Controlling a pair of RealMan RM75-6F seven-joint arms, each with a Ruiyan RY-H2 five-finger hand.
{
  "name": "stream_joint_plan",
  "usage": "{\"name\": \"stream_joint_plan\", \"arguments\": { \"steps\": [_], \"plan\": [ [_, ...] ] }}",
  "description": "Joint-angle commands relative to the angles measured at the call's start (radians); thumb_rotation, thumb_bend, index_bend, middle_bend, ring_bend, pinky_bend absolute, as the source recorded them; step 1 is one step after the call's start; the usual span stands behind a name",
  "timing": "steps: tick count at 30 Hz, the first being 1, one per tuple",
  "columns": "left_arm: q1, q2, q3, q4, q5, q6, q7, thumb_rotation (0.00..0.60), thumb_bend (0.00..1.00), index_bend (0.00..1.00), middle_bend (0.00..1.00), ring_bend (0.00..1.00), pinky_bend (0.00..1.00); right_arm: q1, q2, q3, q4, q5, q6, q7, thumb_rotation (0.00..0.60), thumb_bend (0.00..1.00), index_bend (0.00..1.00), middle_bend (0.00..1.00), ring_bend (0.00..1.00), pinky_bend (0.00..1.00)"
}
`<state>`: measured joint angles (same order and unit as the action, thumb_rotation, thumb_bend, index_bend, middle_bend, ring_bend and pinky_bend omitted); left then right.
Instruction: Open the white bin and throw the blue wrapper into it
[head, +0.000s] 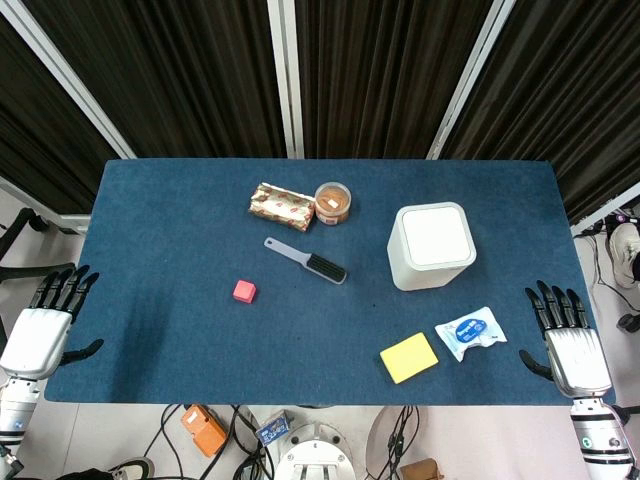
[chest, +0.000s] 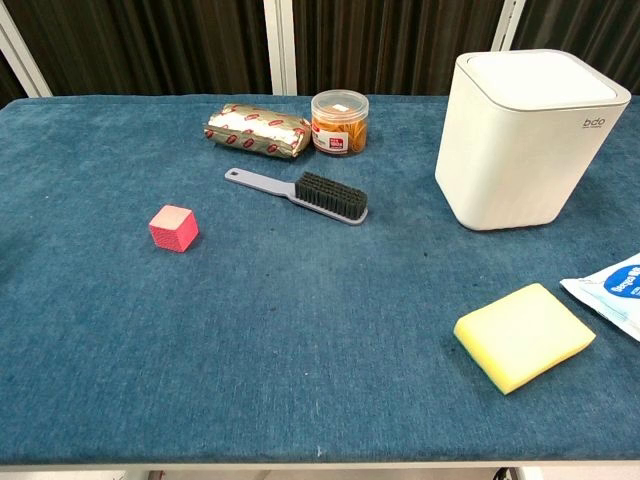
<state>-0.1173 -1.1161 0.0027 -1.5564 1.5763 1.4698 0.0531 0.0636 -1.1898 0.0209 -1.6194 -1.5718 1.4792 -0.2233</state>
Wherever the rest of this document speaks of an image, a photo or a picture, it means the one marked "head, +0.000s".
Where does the blue circuit board box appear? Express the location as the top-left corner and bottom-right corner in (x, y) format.
(255, 409), (293, 448)

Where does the white trash bin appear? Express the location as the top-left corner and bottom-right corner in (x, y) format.
(386, 201), (478, 293)

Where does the yellow sponge block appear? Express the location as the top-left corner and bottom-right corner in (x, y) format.
(379, 331), (440, 386)

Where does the white frame rail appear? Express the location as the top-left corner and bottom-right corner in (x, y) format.
(0, 174), (92, 237)
(569, 179), (640, 237)

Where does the blue felt table mat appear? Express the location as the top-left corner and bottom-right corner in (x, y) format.
(43, 158), (617, 407)

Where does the black floor cable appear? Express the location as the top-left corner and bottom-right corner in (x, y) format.
(147, 404), (189, 480)

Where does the white frame post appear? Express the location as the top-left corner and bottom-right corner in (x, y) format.
(266, 0), (306, 160)
(0, 0), (138, 161)
(425, 0), (517, 162)

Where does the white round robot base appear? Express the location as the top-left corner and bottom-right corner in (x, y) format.
(274, 421), (358, 480)

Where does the gold red snack wrapper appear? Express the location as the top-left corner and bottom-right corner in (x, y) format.
(247, 182), (317, 235)

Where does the brown cardboard box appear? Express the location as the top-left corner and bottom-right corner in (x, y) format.
(399, 457), (446, 480)

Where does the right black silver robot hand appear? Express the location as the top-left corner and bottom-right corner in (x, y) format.
(518, 280), (614, 399)

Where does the black pleated curtain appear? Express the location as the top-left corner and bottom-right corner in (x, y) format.
(22, 0), (287, 160)
(294, 0), (495, 160)
(0, 14), (119, 216)
(442, 0), (640, 226)

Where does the grey round disc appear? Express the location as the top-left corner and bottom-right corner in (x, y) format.
(364, 405), (422, 480)

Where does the clear jar with brown contents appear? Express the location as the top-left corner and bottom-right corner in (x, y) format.
(313, 181), (353, 228)

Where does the white black sneaker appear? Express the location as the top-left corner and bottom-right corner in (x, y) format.
(106, 456), (157, 480)

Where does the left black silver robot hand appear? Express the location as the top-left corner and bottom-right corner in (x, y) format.
(0, 264), (105, 382)

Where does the black chair frame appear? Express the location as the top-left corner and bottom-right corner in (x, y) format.
(0, 207), (77, 287)

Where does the red cube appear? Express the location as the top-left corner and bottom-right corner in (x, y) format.
(232, 279), (258, 305)

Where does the orange box device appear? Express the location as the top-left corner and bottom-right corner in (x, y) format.
(179, 404), (229, 459)

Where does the grey brush with black bristles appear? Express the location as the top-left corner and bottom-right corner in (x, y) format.
(263, 236), (349, 286)

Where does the white blue wet wipe packet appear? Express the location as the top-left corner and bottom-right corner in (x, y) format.
(433, 305), (509, 363)

